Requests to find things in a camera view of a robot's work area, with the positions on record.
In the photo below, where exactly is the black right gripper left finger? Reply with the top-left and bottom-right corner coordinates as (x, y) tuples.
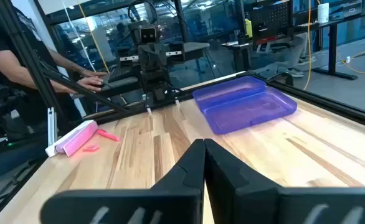
(40, 138), (206, 224)

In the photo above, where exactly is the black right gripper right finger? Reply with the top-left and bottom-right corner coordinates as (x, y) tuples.
(204, 138), (365, 224)

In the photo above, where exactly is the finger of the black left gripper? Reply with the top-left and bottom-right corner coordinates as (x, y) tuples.
(116, 43), (154, 75)
(153, 41), (186, 75)

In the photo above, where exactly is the black keyboard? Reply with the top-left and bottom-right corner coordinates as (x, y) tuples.
(107, 67), (140, 84)

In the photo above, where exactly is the grey desk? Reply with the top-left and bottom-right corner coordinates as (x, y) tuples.
(101, 42), (211, 94)

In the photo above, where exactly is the person's hand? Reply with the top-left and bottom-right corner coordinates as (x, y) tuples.
(82, 70), (108, 78)
(76, 76), (105, 93)

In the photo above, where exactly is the yellow bottle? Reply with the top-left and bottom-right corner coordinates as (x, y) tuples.
(244, 17), (254, 39)

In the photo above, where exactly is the pink and white stapler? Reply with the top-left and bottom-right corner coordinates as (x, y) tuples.
(44, 119), (99, 157)

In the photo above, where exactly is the purple plastic pencil case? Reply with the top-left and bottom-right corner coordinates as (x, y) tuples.
(192, 75), (298, 135)

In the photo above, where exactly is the black pegboard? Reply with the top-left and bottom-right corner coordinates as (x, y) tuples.
(251, 1), (292, 47)

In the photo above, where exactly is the white paper roll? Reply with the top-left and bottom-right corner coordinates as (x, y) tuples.
(317, 2), (330, 24)

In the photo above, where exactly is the black standing desk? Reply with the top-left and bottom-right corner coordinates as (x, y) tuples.
(290, 12), (365, 81)

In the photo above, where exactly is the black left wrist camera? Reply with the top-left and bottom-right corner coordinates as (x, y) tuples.
(140, 26), (158, 44)

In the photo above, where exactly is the thin yellow hanging cable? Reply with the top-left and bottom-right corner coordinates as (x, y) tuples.
(76, 0), (111, 75)

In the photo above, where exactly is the white hanging cable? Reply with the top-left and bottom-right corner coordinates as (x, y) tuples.
(60, 0), (97, 73)

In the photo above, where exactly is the silver frame bracket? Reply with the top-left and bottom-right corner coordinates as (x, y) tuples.
(47, 107), (58, 147)

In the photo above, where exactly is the black frame hook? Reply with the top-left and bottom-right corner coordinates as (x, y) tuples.
(265, 72), (295, 87)

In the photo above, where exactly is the yellow extension cable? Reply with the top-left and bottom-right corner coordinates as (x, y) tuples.
(303, 0), (365, 91)

